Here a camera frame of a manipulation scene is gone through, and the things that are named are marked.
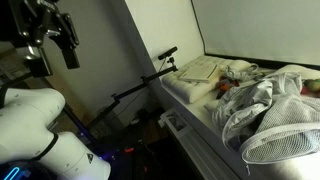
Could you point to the white perforated bed rail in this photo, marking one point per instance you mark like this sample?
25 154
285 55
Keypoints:
200 150

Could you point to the black stereo camera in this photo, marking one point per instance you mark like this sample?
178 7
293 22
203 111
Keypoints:
167 53

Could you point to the black robot base blue light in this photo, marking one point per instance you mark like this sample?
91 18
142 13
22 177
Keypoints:
13 171

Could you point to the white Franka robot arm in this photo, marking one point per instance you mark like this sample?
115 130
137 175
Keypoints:
30 133

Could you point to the orange and dark fabric item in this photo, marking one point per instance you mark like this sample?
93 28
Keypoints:
226 86

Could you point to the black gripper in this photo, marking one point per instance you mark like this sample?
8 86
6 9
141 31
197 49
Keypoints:
30 16

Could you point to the white mesh laundry bag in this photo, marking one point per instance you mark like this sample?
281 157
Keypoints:
283 116

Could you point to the white screen with black border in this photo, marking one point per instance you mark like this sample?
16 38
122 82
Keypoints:
260 30

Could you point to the green felt ball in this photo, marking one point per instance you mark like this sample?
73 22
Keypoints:
314 85

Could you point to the gray white knitted cloth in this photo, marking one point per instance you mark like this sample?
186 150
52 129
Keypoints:
240 71

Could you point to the pink felt ball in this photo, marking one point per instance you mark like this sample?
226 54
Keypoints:
304 90

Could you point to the white framed box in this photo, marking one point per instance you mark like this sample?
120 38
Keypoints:
175 121

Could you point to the wooden shelf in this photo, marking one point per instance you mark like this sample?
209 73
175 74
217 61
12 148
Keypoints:
71 106

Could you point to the white book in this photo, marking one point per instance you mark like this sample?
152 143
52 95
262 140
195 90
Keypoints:
200 72

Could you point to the white tufted cushion mat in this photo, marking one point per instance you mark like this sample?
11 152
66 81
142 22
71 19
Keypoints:
190 88

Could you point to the black articulated camera stand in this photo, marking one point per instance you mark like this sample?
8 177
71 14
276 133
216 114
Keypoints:
133 90

